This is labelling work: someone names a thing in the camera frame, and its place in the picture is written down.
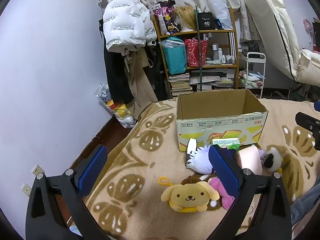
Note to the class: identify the beige hanging trousers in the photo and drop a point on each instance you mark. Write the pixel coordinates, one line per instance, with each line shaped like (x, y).
(140, 85)

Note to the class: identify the green pole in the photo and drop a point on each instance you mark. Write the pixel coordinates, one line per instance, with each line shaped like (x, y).
(200, 55)

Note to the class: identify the cream mattress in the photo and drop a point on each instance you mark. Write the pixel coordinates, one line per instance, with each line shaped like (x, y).
(272, 17)

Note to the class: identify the green tissue pack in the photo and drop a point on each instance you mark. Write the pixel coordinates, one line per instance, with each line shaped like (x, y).
(225, 142)

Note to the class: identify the black box with white label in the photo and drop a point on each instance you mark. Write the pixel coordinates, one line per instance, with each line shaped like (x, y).
(207, 21)

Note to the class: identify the white plastic bag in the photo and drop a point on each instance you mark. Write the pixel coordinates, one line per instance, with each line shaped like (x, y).
(221, 10)

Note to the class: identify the pale pink soft pack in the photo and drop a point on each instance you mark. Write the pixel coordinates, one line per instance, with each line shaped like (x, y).
(250, 160)

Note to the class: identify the yellow dog plush toy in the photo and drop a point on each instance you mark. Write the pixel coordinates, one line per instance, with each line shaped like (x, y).
(190, 195)

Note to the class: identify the pink plush toy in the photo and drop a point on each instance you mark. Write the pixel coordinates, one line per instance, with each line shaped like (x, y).
(215, 184)

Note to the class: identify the brown plush toy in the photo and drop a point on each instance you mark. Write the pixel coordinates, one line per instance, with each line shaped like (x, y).
(193, 180)

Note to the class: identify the white metal cart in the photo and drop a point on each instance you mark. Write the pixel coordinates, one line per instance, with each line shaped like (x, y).
(252, 55)

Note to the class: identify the small pink fan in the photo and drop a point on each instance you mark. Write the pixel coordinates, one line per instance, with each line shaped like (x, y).
(308, 26)

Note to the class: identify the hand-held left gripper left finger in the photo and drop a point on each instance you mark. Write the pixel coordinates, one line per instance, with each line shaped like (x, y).
(91, 170)

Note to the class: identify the black and white packet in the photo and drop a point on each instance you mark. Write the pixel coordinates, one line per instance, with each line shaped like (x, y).
(191, 146)

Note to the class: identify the person's jeans leg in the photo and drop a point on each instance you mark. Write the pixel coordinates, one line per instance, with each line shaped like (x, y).
(306, 205)

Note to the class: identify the white-haired purple plush doll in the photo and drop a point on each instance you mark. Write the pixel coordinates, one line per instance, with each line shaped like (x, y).
(202, 160)

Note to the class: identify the teal bag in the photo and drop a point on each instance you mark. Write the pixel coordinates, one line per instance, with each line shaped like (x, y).
(175, 57)

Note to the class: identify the pile of papers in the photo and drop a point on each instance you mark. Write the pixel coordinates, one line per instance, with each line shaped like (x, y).
(212, 78)

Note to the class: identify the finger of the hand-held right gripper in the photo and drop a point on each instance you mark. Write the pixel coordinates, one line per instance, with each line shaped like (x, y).
(306, 123)

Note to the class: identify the purple cartoon print bag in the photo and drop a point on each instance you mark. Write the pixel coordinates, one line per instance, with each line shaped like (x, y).
(165, 17)

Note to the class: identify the clear plastic bag of toys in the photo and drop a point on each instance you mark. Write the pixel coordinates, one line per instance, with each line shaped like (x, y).
(120, 112)

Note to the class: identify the stack of books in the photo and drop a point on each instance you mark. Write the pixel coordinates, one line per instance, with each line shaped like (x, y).
(179, 83)

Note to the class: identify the wooden shelf unit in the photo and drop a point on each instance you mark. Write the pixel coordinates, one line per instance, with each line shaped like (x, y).
(200, 31)

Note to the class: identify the row of cosmetic bottles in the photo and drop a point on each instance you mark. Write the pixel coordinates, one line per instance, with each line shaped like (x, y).
(222, 55)

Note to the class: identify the fluffy white black penguin plush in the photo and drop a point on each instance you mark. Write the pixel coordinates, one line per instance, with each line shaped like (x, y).
(272, 158)

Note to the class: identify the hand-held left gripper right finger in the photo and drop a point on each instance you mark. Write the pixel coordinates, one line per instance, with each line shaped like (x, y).
(225, 172)

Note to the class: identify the white puffer jacket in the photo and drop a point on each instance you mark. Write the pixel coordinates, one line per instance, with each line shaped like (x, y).
(125, 22)

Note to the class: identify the black hanging coat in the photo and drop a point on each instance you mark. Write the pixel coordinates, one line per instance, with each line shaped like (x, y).
(117, 75)

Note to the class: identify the cardboard box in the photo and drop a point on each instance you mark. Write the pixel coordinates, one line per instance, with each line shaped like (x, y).
(217, 123)

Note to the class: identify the cream folded duvet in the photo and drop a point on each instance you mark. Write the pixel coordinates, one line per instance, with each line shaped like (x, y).
(310, 65)

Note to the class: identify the beige patterned blanket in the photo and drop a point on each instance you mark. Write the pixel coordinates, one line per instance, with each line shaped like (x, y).
(140, 212)

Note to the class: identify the red patterned bag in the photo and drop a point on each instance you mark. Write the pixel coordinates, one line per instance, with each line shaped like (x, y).
(195, 52)

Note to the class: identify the blonde wig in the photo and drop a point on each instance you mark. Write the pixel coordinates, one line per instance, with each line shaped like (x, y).
(186, 17)

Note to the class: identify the white wall socket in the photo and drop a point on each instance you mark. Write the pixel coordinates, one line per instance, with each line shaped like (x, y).
(26, 189)
(38, 171)

